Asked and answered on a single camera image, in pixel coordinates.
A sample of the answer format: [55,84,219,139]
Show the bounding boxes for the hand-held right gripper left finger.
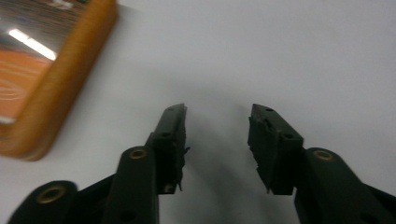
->
[101,103,191,224]

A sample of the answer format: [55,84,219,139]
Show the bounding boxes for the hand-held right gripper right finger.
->
[247,103,396,224]

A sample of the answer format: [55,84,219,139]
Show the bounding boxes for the wooden picture frame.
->
[0,0,120,162]

